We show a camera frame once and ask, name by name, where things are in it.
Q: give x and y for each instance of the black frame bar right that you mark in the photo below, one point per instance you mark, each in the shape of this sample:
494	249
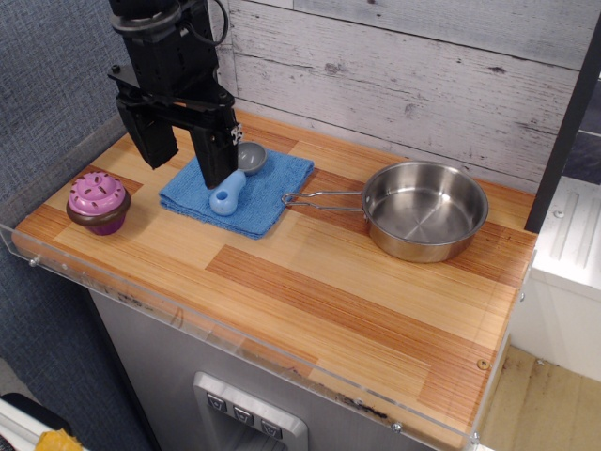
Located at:
575	111

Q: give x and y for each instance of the blue folded towel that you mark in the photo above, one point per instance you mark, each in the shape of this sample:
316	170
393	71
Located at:
260	202

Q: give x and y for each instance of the clear acrylic table guard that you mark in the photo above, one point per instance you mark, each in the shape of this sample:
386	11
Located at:
410	345

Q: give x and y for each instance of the purple toy cupcake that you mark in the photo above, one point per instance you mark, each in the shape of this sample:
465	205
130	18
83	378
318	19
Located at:
98	202

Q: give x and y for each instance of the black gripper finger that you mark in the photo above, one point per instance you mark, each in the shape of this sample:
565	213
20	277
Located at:
153	137
216	152

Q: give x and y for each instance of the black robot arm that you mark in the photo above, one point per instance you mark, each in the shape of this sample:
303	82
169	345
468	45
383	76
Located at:
162	12

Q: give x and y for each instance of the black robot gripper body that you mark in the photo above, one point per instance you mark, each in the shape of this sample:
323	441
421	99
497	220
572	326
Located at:
177	63

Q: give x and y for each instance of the yellow object at corner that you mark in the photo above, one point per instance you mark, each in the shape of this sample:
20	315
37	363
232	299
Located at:
57	440

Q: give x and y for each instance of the blue and grey toy spoon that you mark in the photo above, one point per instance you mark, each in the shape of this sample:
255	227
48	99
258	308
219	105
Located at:
252	157

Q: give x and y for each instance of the grey toy fridge cabinet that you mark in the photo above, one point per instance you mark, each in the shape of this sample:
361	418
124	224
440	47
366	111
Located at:
161	361

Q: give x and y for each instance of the white ribbed appliance top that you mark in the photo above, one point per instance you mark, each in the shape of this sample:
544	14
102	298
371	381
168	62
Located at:
568	244

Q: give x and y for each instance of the stainless steel pot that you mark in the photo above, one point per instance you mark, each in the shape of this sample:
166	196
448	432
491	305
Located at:
418	212

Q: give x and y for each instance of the silver dispenser button panel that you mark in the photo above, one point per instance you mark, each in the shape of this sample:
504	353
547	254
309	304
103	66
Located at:
236	420

